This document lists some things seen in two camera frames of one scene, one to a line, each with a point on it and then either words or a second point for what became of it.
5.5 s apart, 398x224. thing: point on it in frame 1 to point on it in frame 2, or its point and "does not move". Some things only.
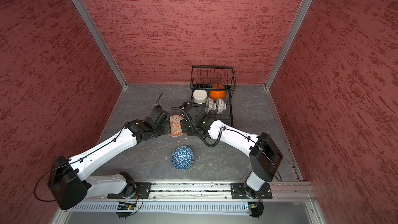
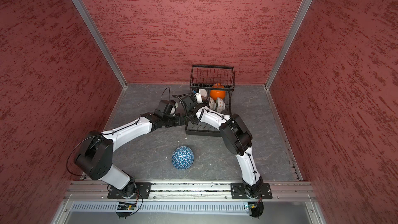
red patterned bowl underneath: (210, 105) does not move
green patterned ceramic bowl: (221, 106) does not move
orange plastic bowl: (216, 94) does not move
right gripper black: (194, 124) to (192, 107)
